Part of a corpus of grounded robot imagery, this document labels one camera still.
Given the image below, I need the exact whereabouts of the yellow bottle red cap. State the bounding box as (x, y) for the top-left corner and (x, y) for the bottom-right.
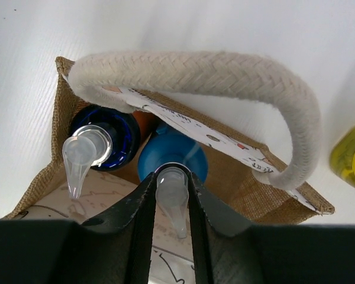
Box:
(330, 126), (355, 188)

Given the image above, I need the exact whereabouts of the burlap canvas tote bag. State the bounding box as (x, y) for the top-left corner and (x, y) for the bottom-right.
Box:
(0, 50), (335, 284)

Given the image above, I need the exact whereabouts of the dark blue rear pump bottle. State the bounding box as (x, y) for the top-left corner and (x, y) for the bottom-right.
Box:
(62, 105), (141, 199)

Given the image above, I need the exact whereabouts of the light blue pump bottle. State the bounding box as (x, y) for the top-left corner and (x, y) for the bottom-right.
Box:
(137, 122), (208, 238)

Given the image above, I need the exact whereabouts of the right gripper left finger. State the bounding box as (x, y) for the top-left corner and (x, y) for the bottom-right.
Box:
(0, 173), (156, 283)

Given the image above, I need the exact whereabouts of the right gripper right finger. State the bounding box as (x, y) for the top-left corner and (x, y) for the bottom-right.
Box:
(188, 173), (355, 283)

